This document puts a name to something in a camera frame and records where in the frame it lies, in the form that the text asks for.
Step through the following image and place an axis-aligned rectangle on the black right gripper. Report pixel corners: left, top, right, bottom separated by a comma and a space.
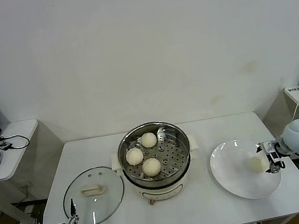
254, 139, 286, 176

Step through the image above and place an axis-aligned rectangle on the white steamed baozi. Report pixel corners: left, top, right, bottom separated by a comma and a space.
245, 155, 271, 176
139, 131, 158, 149
140, 157, 163, 178
124, 147, 145, 167

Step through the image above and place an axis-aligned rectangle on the round glass lid cream handle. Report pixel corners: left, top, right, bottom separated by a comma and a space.
58, 163, 130, 224

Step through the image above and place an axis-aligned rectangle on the stainless steel steamer basket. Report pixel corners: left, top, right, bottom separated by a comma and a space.
113, 116, 197, 193

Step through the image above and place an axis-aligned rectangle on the white round plate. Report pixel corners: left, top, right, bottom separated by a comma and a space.
207, 134, 285, 206

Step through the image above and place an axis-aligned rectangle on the small black device white sticker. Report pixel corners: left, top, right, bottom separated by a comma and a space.
0, 139, 13, 152

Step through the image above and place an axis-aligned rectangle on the cream electric cooker base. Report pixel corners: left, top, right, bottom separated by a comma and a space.
108, 134, 207, 212

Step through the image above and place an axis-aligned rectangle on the thin black device cable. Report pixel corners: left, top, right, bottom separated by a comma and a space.
0, 132, 31, 153

